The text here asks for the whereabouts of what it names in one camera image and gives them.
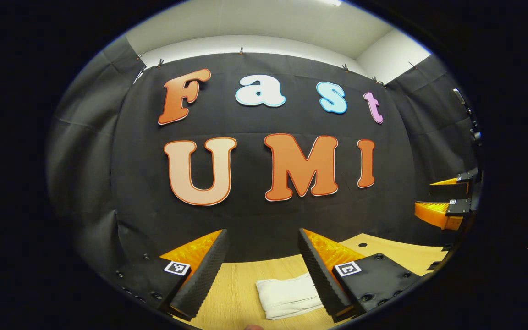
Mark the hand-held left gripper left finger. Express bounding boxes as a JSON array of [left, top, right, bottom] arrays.
[[113, 229, 230, 321]]

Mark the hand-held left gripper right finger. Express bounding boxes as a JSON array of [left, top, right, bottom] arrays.
[[297, 228, 423, 323]]

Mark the black metal stand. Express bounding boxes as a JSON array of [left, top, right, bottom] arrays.
[[453, 88, 483, 147]]

